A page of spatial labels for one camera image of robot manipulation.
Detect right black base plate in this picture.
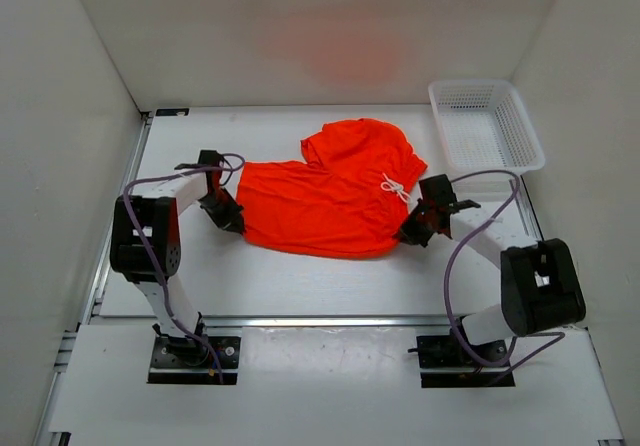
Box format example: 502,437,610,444
408,335,515,389

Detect orange shorts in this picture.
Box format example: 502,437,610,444
236,118,428,260

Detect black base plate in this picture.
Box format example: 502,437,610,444
147,336,241,386
408,335,515,389

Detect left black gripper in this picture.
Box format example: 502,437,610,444
198,187,244,234

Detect white plastic basket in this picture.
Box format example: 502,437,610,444
428,79,546,176

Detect aluminium left rail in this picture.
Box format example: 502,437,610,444
77,111,154,328

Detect aluminium front rail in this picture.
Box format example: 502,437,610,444
79,313,571,330

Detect black corner label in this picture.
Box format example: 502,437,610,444
155,108,190,117

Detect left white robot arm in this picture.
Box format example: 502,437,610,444
109,150,245,366

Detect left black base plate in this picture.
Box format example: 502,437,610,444
147,336,241,386

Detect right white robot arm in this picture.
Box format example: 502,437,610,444
395,172,587,366

